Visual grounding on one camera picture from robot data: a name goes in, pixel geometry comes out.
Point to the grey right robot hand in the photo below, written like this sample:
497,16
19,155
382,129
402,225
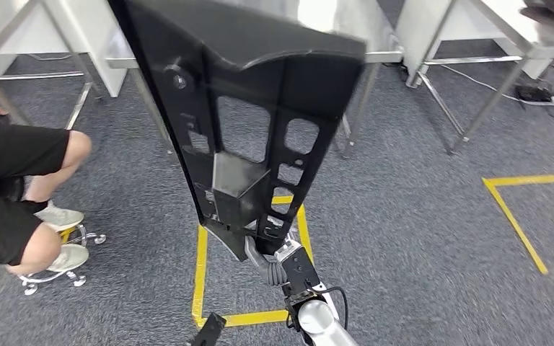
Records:
257,250

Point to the black plastic plate bracket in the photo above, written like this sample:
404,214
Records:
238,181

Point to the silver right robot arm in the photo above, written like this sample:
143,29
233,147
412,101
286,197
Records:
320,320

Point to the yellow floor tape square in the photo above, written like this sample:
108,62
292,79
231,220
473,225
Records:
535,180
200,277

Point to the person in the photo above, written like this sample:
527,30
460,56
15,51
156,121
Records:
9,148

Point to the white panel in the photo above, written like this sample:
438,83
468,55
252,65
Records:
420,33
90,38

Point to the black power adapter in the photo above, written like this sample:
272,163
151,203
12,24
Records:
532,93

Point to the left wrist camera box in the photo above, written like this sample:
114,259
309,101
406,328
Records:
210,329

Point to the steel frame workbench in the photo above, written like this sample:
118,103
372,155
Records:
473,60
382,57
28,75

